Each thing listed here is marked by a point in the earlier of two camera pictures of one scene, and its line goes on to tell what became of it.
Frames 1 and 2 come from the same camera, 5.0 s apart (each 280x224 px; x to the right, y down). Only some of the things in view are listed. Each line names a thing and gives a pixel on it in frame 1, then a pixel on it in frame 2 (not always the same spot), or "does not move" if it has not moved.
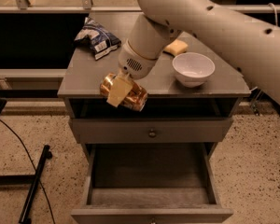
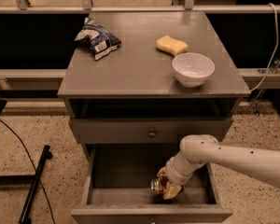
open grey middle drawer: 152,183 does not move
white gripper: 134,63 -> 175,174
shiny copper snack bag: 134,98 -> 159,185
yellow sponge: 175,48 does not move
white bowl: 192,68 does not move
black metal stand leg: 26,215 does not move
